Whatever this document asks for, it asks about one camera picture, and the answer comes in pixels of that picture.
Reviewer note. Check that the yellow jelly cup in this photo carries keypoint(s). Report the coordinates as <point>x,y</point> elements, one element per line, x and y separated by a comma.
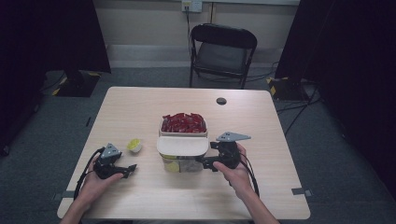
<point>134,145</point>
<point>171,165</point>

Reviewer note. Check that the person's left hand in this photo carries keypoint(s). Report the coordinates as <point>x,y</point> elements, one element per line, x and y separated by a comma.
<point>95,189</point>

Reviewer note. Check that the white wall socket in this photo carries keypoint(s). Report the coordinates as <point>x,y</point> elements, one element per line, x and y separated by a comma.
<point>192,5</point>

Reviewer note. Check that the dark curtain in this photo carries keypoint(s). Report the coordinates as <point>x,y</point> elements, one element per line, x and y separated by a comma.
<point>46,46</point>
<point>351,62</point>

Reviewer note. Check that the pile of red packets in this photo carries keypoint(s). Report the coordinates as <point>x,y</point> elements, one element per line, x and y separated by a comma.
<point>183,123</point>

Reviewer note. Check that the clear storage box white lid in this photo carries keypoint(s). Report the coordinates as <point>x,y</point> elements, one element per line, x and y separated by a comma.
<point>182,146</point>

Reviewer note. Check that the black folding chair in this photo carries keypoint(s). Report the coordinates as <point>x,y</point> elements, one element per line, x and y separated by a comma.
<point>222,54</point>

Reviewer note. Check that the grey tape strip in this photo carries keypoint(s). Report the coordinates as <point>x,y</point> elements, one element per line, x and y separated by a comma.
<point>63,195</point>
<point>301,191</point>

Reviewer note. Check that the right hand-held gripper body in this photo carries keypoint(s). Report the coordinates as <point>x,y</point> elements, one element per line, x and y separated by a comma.
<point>229,154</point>

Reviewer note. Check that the person's right hand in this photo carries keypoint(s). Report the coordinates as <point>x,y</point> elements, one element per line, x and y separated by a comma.
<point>238,179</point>

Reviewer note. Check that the black stand base yellow tape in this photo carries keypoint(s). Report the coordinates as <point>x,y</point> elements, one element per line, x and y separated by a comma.
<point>285,88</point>
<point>76,84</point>

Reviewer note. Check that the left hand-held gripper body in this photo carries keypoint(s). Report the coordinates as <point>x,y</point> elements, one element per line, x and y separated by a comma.
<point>106,165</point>

